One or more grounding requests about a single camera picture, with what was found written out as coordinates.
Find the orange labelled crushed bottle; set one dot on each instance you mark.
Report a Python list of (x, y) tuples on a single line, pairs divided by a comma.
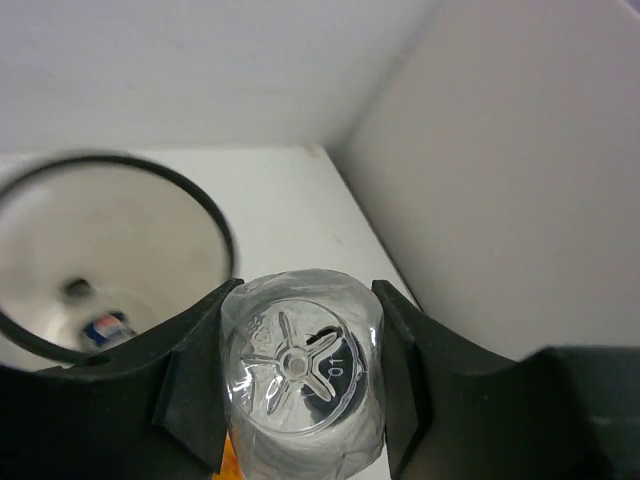
[(230, 468)]

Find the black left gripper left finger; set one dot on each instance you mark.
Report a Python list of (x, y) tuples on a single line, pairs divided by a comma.
[(149, 408)]

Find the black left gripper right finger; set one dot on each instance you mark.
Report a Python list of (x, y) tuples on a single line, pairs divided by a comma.
[(455, 410)]

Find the clear bottle with black label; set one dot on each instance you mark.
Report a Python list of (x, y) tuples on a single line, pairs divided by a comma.
[(301, 358)]

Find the blue labelled bottle in bin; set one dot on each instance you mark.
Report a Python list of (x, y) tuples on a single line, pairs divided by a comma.
[(107, 330)]

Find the white bin with black rim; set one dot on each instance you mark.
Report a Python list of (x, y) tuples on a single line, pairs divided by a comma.
[(84, 233)]

